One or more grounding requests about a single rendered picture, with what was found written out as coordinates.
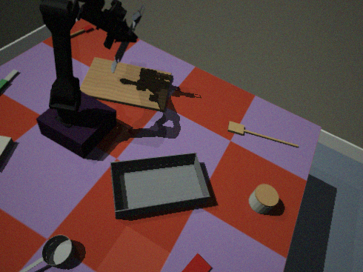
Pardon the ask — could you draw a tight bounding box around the dark grey frying pan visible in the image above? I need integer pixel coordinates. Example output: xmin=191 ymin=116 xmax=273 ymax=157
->
xmin=20 ymin=235 xmax=75 ymax=272

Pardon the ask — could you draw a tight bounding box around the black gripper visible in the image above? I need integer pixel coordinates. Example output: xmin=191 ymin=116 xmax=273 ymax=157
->
xmin=94 ymin=9 xmax=138 ymax=49

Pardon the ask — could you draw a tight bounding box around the wooden board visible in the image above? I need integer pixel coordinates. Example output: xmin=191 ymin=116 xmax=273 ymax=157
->
xmin=80 ymin=57 xmax=172 ymax=112

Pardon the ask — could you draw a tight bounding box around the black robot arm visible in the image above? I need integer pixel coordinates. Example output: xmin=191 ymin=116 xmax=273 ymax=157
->
xmin=39 ymin=0 xmax=124 ymax=127

